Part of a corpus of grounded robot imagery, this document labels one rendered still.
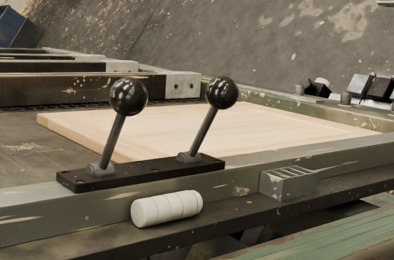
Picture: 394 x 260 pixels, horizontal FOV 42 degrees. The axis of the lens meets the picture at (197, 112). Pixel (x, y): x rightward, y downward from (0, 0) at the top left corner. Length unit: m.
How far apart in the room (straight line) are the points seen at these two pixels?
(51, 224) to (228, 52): 2.57
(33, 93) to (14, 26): 4.03
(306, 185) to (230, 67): 2.28
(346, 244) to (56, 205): 0.27
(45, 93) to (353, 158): 0.74
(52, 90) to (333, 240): 0.94
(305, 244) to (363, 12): 2.28
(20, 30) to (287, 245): 4.94
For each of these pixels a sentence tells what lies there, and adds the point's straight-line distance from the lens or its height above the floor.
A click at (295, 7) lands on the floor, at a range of 2.93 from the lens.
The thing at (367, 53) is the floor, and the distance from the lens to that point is 2.48.
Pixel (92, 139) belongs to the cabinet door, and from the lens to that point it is 0.85.
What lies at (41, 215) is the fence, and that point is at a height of 1.54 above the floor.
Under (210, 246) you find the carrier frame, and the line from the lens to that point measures 2.07.
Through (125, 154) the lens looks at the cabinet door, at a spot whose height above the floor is 1.37.
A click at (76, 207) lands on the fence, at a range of 0.53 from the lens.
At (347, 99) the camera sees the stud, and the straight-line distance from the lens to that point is 1.23.
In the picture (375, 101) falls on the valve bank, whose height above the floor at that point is 0.74.
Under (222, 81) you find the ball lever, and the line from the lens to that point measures 0.55.
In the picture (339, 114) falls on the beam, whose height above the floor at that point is 0.90.
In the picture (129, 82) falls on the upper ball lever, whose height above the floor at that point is 1.55.
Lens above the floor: 1.79
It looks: 38 degrees down
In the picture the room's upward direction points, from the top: 52 degrees counter-clockwise
